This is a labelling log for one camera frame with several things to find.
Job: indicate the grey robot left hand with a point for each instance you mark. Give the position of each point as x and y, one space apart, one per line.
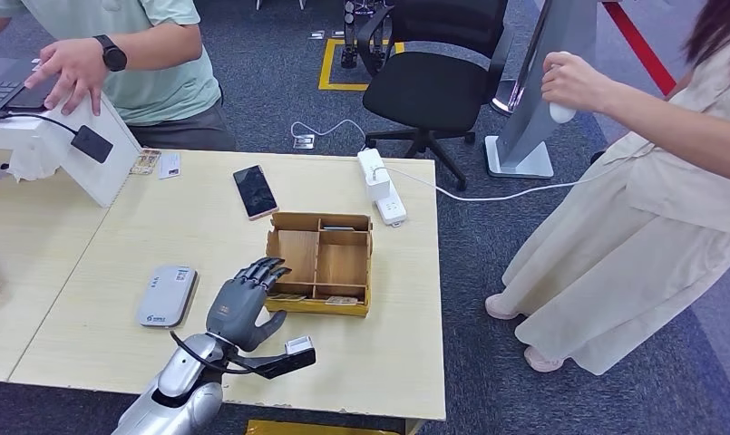
238 312

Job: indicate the person's left hand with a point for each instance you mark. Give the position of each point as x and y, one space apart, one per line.
76 63
578 84

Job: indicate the white handheld device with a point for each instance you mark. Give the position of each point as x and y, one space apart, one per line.
561 114

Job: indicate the white ID card with photo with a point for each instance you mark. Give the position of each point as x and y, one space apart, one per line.
169 166

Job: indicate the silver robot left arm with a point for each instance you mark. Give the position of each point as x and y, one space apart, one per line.
172 408

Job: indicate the person's left forearm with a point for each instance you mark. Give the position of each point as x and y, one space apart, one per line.
160 47
683 129

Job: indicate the grey-white card reader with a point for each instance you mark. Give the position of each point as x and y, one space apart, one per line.
167 297

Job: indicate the person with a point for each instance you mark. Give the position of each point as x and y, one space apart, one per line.
148 90
641 252

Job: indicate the grey card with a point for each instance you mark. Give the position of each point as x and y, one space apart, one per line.
337 228

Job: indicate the black wristwatch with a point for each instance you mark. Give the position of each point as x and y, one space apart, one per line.
112 54

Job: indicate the grey kiosk stand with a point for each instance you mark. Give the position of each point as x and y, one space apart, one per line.
533 132

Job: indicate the red floor tape line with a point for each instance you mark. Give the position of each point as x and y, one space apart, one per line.
638 42

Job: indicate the small black round object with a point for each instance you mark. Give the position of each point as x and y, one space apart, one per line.
597 157

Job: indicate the black adapter box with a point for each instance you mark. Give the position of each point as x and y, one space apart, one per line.
92 144

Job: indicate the white display stand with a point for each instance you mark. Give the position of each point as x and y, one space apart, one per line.
40 144

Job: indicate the wooden divided organizer box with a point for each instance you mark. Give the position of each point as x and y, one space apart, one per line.
334 264

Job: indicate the crumpled white paper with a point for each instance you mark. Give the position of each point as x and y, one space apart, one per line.
31 168

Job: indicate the black smartphone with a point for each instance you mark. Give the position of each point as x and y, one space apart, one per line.
254 192

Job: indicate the small grey round object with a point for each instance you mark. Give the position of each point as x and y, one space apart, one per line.
0 172

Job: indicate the yellow box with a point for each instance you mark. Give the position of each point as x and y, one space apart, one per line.
316 429

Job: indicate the black office chair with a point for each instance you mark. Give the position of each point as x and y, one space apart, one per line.
424 90

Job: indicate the silver floor socket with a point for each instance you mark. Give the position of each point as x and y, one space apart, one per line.
304 143

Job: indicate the white power strip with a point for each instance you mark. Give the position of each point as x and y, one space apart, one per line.
391 210

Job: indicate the white charger plug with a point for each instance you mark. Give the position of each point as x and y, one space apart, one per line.
378 185

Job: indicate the white furniture legs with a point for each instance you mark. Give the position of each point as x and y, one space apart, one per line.
259 3

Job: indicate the pale pink sneaker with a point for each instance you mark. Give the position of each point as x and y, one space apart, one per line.
500 307
542 361

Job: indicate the yellow floor tape square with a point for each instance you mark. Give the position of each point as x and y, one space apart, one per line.
327 66

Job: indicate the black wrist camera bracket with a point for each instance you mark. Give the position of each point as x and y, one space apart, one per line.
277 366

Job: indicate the black metal frame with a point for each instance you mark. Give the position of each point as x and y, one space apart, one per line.
348 36

